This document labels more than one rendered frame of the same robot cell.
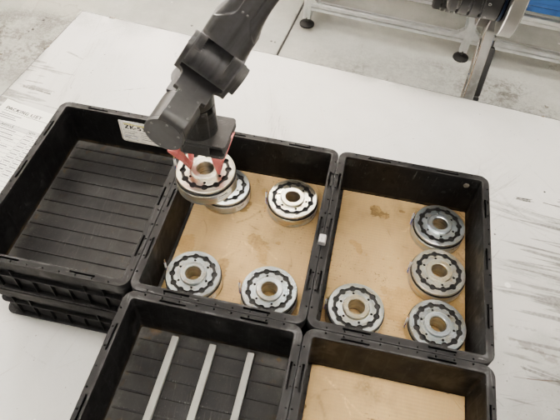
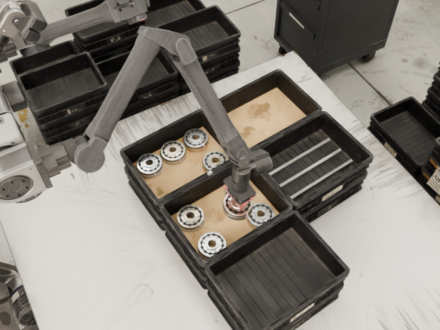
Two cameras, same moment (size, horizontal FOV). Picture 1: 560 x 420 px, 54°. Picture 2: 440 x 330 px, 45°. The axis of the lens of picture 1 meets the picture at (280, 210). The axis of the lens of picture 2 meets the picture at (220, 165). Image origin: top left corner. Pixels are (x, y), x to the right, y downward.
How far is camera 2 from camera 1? 1.76 m
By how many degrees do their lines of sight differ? 67
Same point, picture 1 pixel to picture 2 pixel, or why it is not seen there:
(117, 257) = (283, 253)
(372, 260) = (186, 177)
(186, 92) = (253, 154)
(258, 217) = (209, 226)
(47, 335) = not seen: hidden behind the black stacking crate
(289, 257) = (215, 201)
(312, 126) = (106, 292)
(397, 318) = (201, 154)
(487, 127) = (27, 217)
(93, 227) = (283, 277)
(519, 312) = not seen: hidden behind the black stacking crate
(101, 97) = not seen: outside the picture
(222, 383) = (279, 178)
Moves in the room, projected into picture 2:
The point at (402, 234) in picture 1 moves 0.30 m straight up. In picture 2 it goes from (162, 177) to (154, 128)
